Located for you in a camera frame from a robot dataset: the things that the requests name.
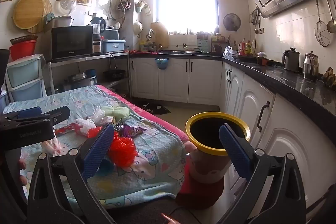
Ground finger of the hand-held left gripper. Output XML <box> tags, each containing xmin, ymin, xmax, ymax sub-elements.
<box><xmin>3</xmin><ymin>106</ymin><xmax>42</xmax><ymax>122</ymax></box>
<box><xmin>4</xmin><ymin>106</ymin><xmax>71</xmax><ymax>127</ymax></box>

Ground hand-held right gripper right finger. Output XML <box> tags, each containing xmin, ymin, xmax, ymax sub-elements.
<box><xmin>218</xmin><ymin>123</ymin><xmax>307</xmax><ymax>224</ymax></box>

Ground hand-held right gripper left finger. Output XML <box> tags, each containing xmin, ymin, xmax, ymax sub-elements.
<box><xmin>27</xmin><ymin>123</ymin><xmax>117</xmax><ymax>224</ymax></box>

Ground red snack packet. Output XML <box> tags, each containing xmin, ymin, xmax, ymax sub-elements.
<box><xmin>55</xmin><ymin>124</ymin><xmax>79</xmax><ymax>135</ymax></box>

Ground red mesh net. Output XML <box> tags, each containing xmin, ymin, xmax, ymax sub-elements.
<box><xmin>108</xmin><ymin>131</ymin><xmax>138</xmax><ymax>167</ymax></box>

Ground pink white packet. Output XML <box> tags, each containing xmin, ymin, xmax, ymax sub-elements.
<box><xmin>42</xmin><ymin>132</ymin><xmax>63</xmax><ymax>157</ymax></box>

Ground clear plastic bag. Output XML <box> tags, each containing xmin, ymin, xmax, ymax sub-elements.
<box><xmin>89</xmin><ymin>106</ymin><xmax>109</xmax><ymax>126</ymax></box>

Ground purple snack packet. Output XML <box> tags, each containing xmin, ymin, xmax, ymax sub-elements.
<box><xmin>115</xmin><ymin>123</ymin><xmax>147</xmax><ymax>138</ymax></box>

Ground yellow rimmed trash can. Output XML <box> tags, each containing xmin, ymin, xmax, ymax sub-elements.
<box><xmin>185</xmin><ymin>112</ymin><xmax>251</xmax><ymax>184</ymax></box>

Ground green mesh sponge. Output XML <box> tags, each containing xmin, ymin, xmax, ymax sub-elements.
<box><xmin>101</xmin><ymin>106</ymin><xmax>132</xmax><ymax>119</ymax></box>

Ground person's left hand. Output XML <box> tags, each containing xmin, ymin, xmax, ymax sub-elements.
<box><xmin>18</xmin><ymin>158</ymin><xmax>28</xmax><ymax>186</ymax></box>

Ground person's right hand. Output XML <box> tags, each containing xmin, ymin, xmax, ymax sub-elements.
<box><xmin>161</xmin><ymin>212</ymin><xmax>179</xmax><ymax>224</ymax></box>

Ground plastic drawer cabinet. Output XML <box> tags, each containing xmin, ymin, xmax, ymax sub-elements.
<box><xmin>5</xmin><ymin>54</ymin><xmax>48</xmax><ymax>102</ymax></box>

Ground steel cooking pot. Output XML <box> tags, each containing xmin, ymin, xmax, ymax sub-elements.
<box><xmin>69</xmin><ymin>70</ymin><xmax>97</xmax><ymax>88</ymax></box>

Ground red stool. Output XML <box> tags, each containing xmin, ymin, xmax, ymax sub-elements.
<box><xmin>175</xmin><ymin>156</ymin><xmax>225</xmax><ymax>210</ymax></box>

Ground cartoon cat printed blanket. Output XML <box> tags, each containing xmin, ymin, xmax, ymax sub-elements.
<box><xmin>3</xmin><ymin>85</ymin><xmax>191</xmax><ymax>210</ymax></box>

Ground red basin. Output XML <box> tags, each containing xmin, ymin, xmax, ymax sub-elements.
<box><xmin>9</xmin><ymin>40</ymin><xmax>37</xmax><ymax>61</ymax></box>

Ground steel shelf table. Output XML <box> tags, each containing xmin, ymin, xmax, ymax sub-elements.
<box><xmin>47</xmin><ymin>52</ymin><xmax>130</xmax><ymax>98</ymax></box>

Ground black floor mat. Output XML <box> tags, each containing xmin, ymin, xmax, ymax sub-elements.
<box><xmin>133</xmin><ymin>101</ymin><xmax>171</xmax><ymax>115</ymax></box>

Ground black frying pan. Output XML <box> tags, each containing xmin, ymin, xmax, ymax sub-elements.
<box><xmin>103</xmin><ymin>69</ymin><xmax>126</xmax><ymax>81</ymax></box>

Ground black microwave oven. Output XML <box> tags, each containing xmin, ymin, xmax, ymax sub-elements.
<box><xmin>50</xmin><ymin>25</ymin><xmax>93</xmax><ymax>60</ymax></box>

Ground blue dish box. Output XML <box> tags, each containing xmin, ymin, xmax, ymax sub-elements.
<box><xmin>102</xmin><ymin>39</ymin><xmax>126</xmax><ymax>54</ymax></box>

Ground white plastic bucket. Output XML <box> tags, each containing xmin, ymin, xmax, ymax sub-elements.
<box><xmin>54</xmin><ymin>15</ymin><xmax>74</xmax><ymax>28</ymax></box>

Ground black blender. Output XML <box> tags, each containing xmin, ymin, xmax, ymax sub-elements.
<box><xmin>91</xmin><ymin>17</ymin><xmax>106</xmax><ymax>54</ymax></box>

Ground black tray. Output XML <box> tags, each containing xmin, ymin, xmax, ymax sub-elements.
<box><xmin>232</xmin><ymin>54</ymin><xmax>259</xmax><ymax>62</ymax></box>

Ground small lidded jar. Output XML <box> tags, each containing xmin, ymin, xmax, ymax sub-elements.
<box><xmin>257</xmin><ymin>51</ymin><xmax>268</xmax><ymax>65</ymax></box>

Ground round bamboo tray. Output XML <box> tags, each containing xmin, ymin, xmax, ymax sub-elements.
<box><xmin>28</xmin><ymin>0</ymin><xmax>53</xmax><ymax>33</ymax></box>
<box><xmin>13</xmin><ymin>0</ymin><xmax>44</xmax><ymax>30</ymax></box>

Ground crumpled clear bag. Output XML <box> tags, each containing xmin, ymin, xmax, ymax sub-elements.
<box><xmin>223</xmin><ymin>46</ymin><xmax>238</xmax><ymax>59</ymax></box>

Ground blue hanging bin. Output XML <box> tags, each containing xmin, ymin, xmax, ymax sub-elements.
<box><xmin>154</xmin><ymin>57</ymin><xmax>170</xmax><ymax>70</ymax></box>

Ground grey metal kettle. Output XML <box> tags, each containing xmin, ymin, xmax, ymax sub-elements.
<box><xmin>282</xmin><ymin>47</ymin><xmax>301</xmax><ymax>73</ymax></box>

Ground blue drawer organizer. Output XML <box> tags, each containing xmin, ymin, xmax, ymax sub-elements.
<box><xmin>197</xmin><ymin>39</ymin><xmax>212</xmax><ymax>52</ymax></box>

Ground shiny steel jug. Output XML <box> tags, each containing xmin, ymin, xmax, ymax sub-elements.
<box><xmin>303</xmin><ymin>51</ymin><xmax>319</xmax><ymax>81</ymax></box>

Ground white hanging colander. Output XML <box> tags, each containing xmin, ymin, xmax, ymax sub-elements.
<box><xmin>133</xmin><ymin>21</ymin><xmax>143</xmax><ymax>38</ymax></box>

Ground brown lumpy root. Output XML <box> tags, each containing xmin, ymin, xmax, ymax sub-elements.
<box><xmin>322</xmin><ymin>67</ymin><xmax>336</xmax><ymax>88</ymax></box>

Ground wooden cutting board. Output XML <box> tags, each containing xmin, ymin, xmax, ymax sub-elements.
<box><xmin>151</xmin><ymin>21</ymin><xmax>169</xmax><ymax>48</ymax></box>

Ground hanging kitchen utensils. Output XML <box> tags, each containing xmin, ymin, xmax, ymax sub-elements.
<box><xmin>249</xmin><ymin>7</ymin><xmax>261</xmax><ymax>26</ymax></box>

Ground metal strainer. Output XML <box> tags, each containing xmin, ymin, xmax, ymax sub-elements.
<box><xmin>313</xmin><ymin>0</ymin><xmax>331</xmax><ymax>48</ymax></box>

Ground metal ladle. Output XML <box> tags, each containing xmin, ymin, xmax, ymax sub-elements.
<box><xmin>322</xmin><ymin>0</ymin><xmax>336</xmax><ymax>33</ymax></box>

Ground black cable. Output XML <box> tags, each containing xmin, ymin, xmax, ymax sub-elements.
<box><xmin>160</xmin><ymin>206</ymin><xmax>200</xmax><ymax>224</ymax></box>

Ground coiled grey hose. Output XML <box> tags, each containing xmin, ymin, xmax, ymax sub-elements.
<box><xmin>117</xmin><ymin>0</ymin><xmax>132</xmax><ymax>12</ymax></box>

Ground black wall fan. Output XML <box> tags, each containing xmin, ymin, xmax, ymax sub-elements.
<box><xmin>223</xmin><ymin>13</ymin><xmax>241</xmax><ymax>31</ymax></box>

